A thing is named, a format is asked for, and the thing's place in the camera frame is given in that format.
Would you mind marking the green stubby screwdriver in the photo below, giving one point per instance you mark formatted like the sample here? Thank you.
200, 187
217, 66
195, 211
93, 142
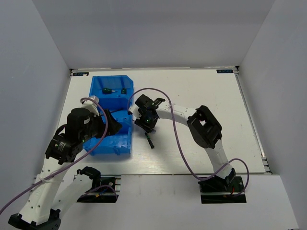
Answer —
108, 91

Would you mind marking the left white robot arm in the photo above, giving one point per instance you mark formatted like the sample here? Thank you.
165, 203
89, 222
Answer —
45, 206

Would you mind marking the stubby screwdriver orange cap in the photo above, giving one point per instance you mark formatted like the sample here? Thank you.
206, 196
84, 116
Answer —
123, 91

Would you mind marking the right corner label sticker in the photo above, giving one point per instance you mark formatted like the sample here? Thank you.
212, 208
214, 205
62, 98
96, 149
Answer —
224, 71

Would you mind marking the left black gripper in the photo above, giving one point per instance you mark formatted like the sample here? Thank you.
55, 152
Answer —
113, 126

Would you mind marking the left corner label sticker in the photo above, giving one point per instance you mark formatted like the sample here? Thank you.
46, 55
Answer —
80, 74

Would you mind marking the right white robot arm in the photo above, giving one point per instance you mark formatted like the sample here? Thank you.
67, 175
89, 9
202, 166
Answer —
206, 131

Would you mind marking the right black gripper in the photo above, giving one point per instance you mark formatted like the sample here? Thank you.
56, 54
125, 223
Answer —
147, 128

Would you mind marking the small brown hex key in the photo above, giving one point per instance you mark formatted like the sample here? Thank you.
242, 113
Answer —
119, 111

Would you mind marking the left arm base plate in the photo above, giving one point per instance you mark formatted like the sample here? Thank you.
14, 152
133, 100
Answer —
104, 191

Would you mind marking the corner label sticker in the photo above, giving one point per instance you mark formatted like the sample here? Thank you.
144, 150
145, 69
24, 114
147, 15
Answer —
80, 74
224, 71

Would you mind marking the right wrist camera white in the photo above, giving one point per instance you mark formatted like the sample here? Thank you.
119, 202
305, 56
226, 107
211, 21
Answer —
134, 110

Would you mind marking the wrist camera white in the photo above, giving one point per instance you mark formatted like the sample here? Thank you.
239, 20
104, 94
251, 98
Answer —
91, 106
134, 110

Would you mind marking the black green precision screwdriver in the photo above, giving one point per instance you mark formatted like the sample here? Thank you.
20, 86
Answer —
149, 140

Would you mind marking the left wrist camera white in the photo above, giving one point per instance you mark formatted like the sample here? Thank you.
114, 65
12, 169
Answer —
91, 106

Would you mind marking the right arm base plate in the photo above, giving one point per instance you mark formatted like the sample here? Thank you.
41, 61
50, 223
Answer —
213, 192

